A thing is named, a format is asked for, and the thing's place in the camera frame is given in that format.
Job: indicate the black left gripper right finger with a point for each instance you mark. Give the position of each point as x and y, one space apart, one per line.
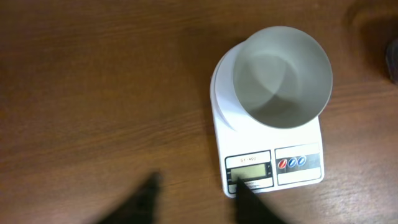
249 209

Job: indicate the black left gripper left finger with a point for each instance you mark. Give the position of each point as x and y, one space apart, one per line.
139 207

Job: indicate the white digital kitchen scale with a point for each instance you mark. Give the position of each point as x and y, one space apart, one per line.
265 159

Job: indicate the white bowl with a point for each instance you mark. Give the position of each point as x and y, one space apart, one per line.
282 77

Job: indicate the clear plastic container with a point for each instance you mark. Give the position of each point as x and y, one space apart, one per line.
391 60

